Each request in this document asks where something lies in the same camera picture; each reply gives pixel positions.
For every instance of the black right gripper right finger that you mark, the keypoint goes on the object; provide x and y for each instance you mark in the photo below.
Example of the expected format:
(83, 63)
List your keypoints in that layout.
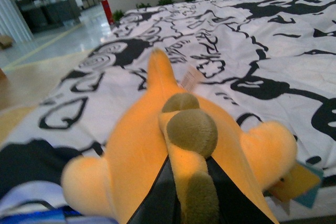
(234, 206)

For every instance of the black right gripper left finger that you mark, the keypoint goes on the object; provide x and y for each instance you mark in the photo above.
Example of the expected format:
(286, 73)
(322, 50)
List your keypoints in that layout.
(161, 204)

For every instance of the orange plush dinosaur toy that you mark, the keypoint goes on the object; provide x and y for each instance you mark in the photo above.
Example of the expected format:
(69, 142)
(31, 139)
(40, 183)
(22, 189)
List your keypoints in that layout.
(168, 121)

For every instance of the yellow teal hang tag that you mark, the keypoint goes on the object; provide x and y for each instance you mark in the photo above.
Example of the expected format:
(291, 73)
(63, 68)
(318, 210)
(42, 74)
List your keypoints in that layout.
(301, 184)

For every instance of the black and white bedsheet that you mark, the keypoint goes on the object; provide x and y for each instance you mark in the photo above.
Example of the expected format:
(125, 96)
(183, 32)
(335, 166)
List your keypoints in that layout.
(260, 59)

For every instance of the red fire extinguisher box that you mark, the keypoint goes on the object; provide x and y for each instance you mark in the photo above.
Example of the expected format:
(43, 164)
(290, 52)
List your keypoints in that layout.
(107, 11)

